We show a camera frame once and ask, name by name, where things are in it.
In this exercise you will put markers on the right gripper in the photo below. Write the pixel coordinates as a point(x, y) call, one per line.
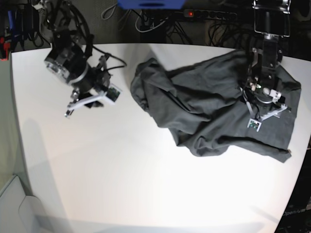
point(94, 78)

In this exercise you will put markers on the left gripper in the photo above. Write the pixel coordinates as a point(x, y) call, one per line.
point(261, 106)

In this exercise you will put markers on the dark grey t-shirt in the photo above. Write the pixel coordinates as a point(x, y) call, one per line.
point(203, 108)

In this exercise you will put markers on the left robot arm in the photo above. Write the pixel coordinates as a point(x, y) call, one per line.
point(272, 21)

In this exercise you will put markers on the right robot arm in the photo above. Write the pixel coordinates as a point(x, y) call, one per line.
point(73, 58)

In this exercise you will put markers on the red clamp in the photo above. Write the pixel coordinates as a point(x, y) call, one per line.
point(4, 49)

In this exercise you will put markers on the blue box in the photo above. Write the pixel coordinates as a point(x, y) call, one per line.
point(151, 4)

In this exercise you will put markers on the black power strip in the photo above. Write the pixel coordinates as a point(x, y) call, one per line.
point(205, 14)

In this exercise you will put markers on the grey chair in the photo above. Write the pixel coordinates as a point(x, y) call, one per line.
point(19, 213)

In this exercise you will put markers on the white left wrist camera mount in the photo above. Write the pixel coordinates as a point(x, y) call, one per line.
point(257, 123)

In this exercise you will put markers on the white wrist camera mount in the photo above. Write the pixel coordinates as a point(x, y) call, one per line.
point(257, 123)
point(110, 96)

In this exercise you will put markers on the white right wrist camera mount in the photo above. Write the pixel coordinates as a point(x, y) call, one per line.
point(110, 96)

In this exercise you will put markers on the black equipment with cables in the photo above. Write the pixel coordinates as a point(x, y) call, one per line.
point(19, 25)

